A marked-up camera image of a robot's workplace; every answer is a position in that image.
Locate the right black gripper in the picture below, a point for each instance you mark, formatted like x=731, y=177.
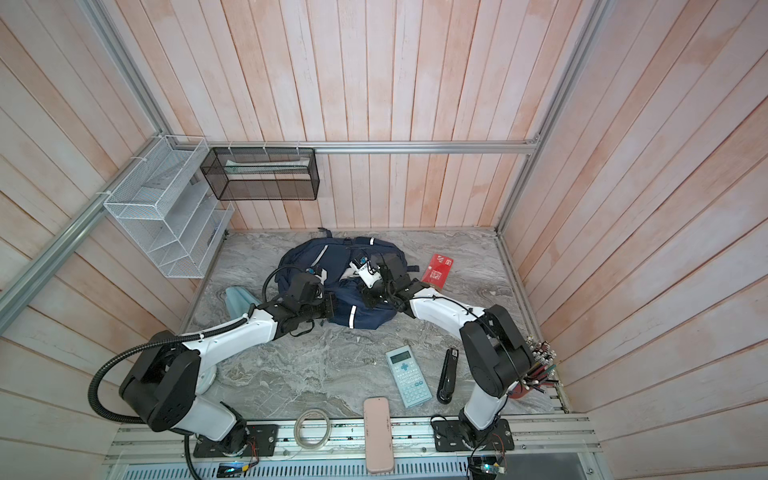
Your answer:
x=372, y=299

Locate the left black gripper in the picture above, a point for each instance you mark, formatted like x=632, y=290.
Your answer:
x=329, y=305

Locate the red card box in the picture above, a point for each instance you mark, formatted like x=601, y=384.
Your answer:
x=437, y=271

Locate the navy blue student backpack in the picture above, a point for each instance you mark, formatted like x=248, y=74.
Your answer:
x=330, y=257

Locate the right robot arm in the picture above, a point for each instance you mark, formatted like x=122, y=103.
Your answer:
x=499, y=357

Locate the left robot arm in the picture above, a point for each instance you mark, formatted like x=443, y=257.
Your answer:
x=165, y=386

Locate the light blue calculator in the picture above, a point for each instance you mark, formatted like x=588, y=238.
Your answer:
x=408, y=377

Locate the black stapler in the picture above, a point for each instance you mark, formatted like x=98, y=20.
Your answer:
x=448, y=378

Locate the clear tape roll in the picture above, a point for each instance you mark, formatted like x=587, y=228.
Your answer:
x=312, y=429

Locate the red pen holder cup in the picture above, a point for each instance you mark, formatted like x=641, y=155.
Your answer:
x=541, y=374

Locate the pink pencil case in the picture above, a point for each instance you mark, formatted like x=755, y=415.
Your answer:
x=379, y=450

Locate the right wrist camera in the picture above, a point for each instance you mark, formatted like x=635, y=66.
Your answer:
x=364, y=268

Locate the black mesh wall basket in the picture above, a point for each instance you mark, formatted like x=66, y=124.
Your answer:
x=262, y=173

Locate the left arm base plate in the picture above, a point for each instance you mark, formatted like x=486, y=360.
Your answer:
x=253, y=440

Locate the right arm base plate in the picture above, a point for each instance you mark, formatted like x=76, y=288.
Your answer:
x=460, y=435

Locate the white wire mesh shelf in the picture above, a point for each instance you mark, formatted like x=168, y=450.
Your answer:
x=169, y=210

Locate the aluminium mounting rail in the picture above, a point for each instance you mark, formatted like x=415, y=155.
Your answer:
x=546, y=447

